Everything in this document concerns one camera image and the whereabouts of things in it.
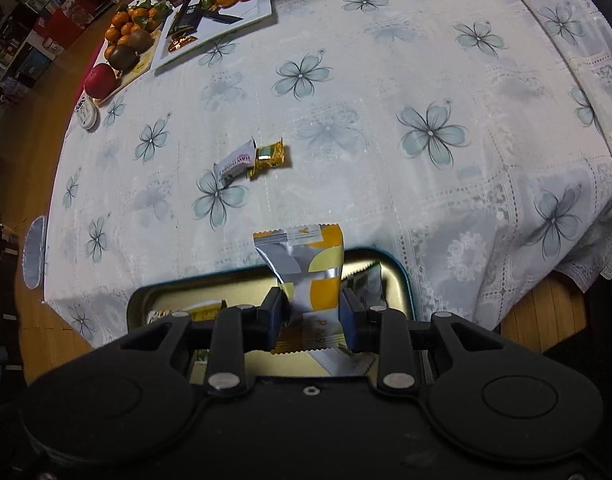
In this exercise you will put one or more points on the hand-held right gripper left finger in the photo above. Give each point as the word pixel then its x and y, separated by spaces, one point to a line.
pixel 278 312

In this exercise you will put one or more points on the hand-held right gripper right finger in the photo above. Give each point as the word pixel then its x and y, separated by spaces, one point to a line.
pixel 347 317

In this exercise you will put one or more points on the green snack packet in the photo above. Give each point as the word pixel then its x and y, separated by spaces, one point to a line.
pixel 368 280

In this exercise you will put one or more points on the yellow and silver snack packet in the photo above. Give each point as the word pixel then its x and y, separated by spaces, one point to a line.
pixel 311 270

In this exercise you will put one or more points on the gold metal tin tray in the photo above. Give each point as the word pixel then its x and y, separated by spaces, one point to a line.
pixel 211 287

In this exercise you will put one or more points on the brown patterned snack packet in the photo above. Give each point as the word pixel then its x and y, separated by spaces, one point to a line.
pixel 186 313

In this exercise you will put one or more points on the white floral tablecloth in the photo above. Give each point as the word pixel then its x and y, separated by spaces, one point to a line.
pixel 385 185

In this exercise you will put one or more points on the gold foil snack packet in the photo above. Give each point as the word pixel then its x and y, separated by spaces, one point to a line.
pixel 268 157

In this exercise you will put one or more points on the white snack packet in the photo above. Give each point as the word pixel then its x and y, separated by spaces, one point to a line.
pixel 234 162

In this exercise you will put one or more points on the grey oval pad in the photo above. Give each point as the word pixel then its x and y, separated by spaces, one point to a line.
pixel 33 250

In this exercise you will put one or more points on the small white container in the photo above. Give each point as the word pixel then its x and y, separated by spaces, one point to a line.
pixel 87 114

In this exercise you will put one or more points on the pale yellow fruit tray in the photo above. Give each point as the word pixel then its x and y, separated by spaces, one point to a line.
pixel 142 66

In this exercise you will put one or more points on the gold wrapped candies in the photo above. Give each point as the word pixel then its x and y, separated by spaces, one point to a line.
pixel 181 42

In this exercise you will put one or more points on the red apple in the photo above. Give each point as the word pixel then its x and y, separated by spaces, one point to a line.
pixel 100 80

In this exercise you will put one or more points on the black strip packet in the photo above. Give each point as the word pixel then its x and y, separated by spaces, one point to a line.
pixel 226 17

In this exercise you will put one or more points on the brown kiwi fruit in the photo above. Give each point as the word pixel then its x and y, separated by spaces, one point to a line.
pixel 123 56
pixel 142 40

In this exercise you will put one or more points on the white rectangular plate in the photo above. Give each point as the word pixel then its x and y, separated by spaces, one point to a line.
pixel 256 10

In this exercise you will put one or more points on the dark flat packet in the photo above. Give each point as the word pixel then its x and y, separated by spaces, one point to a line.
pixel 186 17

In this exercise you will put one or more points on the pile of mandarins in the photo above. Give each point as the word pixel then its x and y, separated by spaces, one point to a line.
pixel 136 17

